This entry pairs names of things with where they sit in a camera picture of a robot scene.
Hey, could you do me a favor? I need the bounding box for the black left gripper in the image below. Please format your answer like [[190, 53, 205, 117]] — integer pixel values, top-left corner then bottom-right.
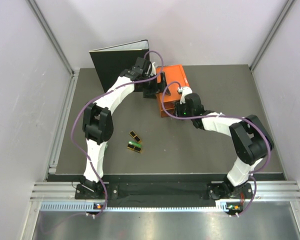
[[140, 71, 170, 99]]

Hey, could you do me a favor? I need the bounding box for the orange plastic box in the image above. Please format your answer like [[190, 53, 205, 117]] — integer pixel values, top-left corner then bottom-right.
[[156, 64, 190, 118]]

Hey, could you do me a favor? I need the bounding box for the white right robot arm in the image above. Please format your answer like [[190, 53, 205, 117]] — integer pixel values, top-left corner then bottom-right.
[[174, 86, 274, 200]]

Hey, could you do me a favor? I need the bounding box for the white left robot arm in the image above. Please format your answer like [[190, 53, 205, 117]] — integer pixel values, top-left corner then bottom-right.
[[80, 57, 160, 199]]

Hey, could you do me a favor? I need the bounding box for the black lever arch binder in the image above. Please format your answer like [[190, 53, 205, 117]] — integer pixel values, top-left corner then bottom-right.
[[89, 39, 150, 92]]

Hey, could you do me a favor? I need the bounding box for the green lip balm stick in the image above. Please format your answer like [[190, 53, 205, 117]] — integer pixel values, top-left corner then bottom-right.
[[128, 141, 142, 148]]

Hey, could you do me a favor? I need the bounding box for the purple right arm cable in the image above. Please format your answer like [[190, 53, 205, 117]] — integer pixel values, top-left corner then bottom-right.
[[161, 81, 273, 218]]

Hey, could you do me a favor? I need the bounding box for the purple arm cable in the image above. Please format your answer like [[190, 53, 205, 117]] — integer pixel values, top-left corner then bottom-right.
[[161, 81, 273, 218], [71, 50, 166, 219]]

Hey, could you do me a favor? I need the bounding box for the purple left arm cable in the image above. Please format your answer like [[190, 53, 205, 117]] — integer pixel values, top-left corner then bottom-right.
[[71, 50, 166, 219]]

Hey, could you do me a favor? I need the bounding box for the slotted cable duct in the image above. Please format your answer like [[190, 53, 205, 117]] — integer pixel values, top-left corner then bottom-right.
[[39, 199, 231, 213]]

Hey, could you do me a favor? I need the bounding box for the aluminium frame rail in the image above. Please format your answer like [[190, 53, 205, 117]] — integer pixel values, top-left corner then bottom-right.
[[30, 180, 300, 202]]

